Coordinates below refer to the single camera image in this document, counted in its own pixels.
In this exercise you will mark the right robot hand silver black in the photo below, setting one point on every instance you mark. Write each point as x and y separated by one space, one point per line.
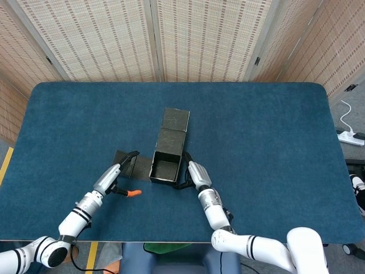
199 175

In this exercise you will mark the left robot hand orange thumb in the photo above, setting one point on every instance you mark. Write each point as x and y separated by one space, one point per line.
107 178

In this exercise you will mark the dark cardboard folding box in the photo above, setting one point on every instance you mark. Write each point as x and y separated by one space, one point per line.
171 137

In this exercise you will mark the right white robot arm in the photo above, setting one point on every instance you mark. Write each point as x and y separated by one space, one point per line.
216 214

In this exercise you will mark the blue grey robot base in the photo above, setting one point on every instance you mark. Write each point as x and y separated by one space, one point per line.
182 261

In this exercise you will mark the yellow floor tape strip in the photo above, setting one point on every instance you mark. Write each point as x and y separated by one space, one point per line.
6 165
91 255

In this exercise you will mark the orange item on floor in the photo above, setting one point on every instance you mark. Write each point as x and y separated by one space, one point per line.
114 268

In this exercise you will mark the woven folding screen panel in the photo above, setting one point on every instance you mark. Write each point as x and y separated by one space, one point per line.
99 40
208 40
22 51
10 114
360 82
308 42

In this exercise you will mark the black screen hinge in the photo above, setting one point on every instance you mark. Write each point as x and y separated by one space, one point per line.
257 61
49 60

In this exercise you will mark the white power strip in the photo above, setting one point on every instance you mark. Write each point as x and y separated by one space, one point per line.
352 139

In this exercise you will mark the black and white shoe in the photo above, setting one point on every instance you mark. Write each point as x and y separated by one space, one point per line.
358 185

